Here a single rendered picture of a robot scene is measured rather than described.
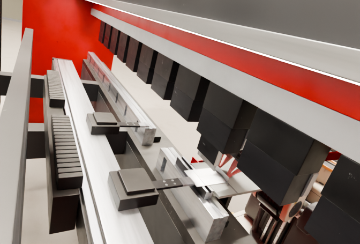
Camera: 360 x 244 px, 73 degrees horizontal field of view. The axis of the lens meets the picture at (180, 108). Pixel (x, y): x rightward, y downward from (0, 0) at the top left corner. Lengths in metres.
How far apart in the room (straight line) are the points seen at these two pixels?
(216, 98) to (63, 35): 2.17
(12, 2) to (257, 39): 11.20
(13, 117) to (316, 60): 0.31
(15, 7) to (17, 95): 11.11
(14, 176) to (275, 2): 0.35
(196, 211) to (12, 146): 0.68
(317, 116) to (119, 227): 0.50
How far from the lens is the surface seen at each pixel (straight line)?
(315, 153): 0.56
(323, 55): 0.29
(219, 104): 0.70
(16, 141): 0.24
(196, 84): 0.80
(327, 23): 0.33
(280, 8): 0.37
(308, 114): 0.53
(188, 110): 0.83
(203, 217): 0.82
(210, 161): 0.78
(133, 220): 0.68
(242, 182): 0.93
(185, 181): 0.81
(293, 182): 0.57
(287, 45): 0.32
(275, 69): 0.58
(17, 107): 0.30
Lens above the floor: 1.46
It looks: 19 degrees down
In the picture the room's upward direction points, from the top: 15 degrees clockwise
